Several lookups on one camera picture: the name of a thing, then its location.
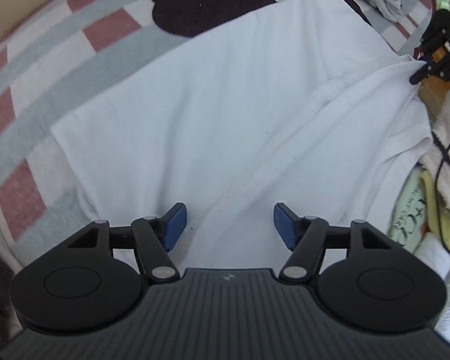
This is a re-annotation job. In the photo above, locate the white t-shirt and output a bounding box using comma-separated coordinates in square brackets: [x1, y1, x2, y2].
[52, 0, 432, 269]

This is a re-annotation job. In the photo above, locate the yellow green printed cloth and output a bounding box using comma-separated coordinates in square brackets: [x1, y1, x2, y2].
[388, 165, 450, 253]

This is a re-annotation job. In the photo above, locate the checkered plush blanket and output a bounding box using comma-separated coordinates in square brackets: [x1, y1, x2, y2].
[0, 0, 436, 267]

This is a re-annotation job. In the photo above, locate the black cable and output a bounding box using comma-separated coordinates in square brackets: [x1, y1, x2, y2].
[434, 111, 450, 263]

